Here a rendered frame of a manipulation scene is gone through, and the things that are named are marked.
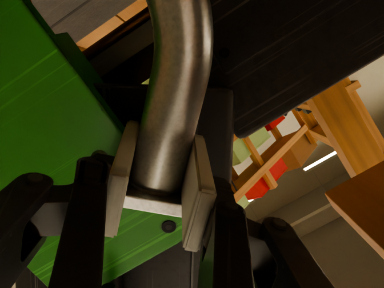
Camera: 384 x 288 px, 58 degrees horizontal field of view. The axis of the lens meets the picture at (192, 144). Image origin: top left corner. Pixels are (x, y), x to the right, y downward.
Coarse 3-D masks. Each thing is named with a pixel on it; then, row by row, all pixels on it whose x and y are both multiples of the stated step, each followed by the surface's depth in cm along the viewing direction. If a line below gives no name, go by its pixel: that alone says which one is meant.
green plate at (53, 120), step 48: (0, 0) 18; (0, 48) 19; (48, 48) 19; (0, 96) 20; (48, 96) 20; (96, 96) 20; (0, 144) 21; (48, 144) 21; (96, 144) 21; (48, 240) 23; (144, 240) 24
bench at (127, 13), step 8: (144, 0) 92; (128, 8) 90; (136, 8) 94; (144, 8) 97; (120, 16) 92; (128, 16) 96; (104, 24) 91; (112, 24) 94; (120, 24) 98; (96, 32) 93; (104, 32) 96; (80, 40) 92; (88, 40) 95; (96, 40) 99
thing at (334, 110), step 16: (320, 96) 93; (336, 96) 93; (320, 112) 94; (336, 112) 93; (352, 112) 93; (336, 128) 94; (352, 128) 94; (368, 128) 93; (336, 144) 97; (352, 144) 94; (368, 144) 94; (352, 160) 95; (368, 160) 94; (352, 176) 101
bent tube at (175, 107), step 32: (160, 0) 16; (192, 0) 16; (160, 32) 16; (192, 32) 16; (160, 64) 17; (192, 64) 16; (160, 96) 17; (192, 96) 17; (160, 128) 17; (192, 128) 18; (160, 160) 18; (128, 192) 18; (160, 192) 18
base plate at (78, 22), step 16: (32, 0) 58; (48, 0) 61; (64, 0) 64; (80, 0) 67; (96, 0) 71; (112, 0) 75; (128, 0) 80; (48, 16) 66; (64, 16) 70; (80, 16) 74; (96, 16) 78; (112, 16) 84; (64, 32) 76; (80, 32) 81
